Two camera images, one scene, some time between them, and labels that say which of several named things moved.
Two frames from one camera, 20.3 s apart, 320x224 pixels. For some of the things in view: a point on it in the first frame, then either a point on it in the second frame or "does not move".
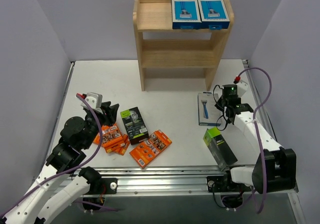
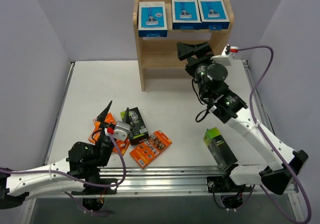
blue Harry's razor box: [185, 12] does not move
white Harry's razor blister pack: [208, 114] to [152, 19]
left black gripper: [106, 114] to [108, 125]
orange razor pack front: [146, 152] does not move
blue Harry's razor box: [213, 12] does not move
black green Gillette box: [134, 125] does not move
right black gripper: [223, 104] to [195, 59]
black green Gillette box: [219, 148] does not move
